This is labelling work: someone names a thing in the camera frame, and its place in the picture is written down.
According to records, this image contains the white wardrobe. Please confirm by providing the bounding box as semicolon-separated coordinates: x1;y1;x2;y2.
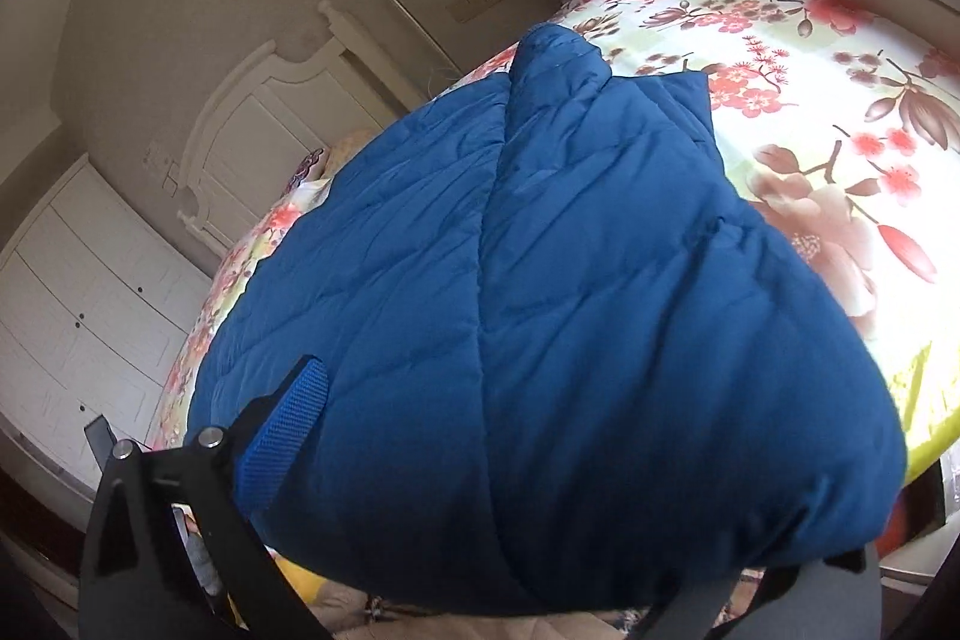
0;152;216;515

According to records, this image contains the blue quilted jacket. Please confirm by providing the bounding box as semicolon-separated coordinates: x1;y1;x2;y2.
186;23;910;617

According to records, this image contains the wall socket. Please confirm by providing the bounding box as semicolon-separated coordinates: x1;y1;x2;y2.
447;0;503;24

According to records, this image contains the thin white rod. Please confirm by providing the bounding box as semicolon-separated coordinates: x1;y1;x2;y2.
376;0;452;80

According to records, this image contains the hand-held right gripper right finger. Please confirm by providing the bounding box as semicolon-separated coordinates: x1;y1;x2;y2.
637;541;883;640

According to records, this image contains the floral bed sheet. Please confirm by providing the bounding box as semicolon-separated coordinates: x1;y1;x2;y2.
146;0;960;491

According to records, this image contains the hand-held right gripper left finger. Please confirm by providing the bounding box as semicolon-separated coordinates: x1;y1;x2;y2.
77;355;331;640

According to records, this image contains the white bed headboard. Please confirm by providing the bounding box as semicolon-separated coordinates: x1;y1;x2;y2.
176;0;445;259

